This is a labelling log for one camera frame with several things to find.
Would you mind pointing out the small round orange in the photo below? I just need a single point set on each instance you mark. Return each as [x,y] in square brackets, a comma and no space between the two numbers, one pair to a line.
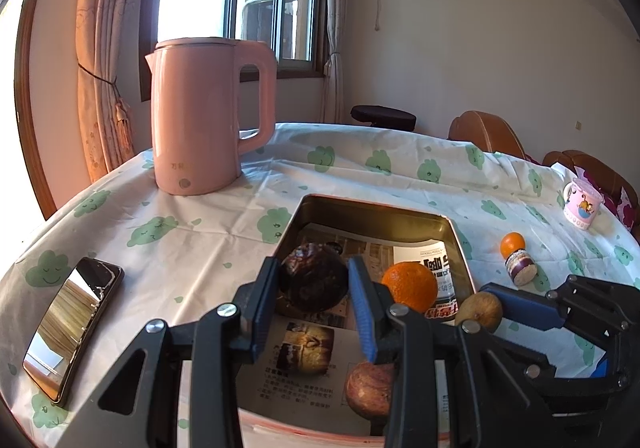
[512,244]

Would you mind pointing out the white sheer curtain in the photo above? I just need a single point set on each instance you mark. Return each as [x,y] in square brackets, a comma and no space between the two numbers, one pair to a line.
[335,28]

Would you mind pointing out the purple-brown passion fruit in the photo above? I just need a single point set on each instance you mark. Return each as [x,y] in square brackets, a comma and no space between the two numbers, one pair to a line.
[370,390]

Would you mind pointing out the dark brown water chestnut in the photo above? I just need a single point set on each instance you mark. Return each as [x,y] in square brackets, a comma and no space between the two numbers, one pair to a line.
[312,283]

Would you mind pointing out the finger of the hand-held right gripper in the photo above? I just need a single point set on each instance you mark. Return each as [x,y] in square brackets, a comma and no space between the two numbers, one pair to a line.
[525,358]
[525,305]

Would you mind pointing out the pink cartoon mug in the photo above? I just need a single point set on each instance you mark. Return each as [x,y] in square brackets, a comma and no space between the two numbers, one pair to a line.
[582,203]

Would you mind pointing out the floral cushion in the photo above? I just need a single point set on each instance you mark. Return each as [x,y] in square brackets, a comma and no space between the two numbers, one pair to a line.
[627,210]

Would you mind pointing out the pink electric kettle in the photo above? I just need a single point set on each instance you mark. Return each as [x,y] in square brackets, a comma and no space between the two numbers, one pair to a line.
[195,128]

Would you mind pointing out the brown leather chair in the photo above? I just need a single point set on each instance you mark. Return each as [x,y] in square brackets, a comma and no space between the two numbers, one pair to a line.
[595,171]
[485,131]

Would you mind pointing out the small tan fruit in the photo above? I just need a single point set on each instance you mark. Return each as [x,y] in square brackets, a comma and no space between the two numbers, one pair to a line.
[480,310]

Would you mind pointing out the black round stool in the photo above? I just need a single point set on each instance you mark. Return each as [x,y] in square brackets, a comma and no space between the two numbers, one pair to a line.
[382,116]

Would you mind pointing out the large orange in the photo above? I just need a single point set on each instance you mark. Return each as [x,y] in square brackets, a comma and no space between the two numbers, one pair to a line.
[410,285]

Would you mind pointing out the black smartphone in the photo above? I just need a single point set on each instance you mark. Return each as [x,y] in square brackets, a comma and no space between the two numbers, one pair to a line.
[70,328]

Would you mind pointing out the pink metal tin box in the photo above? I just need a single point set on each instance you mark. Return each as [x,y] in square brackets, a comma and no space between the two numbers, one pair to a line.
[350,210]

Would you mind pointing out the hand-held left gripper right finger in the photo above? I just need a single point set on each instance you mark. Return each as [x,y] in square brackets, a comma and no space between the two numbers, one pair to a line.
[362,313]

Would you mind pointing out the curtain tieback tassel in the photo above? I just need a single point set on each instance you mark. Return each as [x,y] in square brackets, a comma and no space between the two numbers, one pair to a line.
[122,121]

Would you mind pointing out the window with brown frame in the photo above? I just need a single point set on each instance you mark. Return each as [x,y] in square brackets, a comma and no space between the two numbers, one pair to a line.
[260,3]

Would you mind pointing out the printed paper sheets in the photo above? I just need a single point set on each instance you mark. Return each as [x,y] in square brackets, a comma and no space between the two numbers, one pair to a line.
[300,378]

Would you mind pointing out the white tablecloth with green print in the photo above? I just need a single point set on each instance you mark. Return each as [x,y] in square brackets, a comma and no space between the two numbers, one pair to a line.
[200,228]

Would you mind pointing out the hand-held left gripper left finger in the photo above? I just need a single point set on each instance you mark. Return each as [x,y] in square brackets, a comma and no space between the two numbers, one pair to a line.
[260,318]

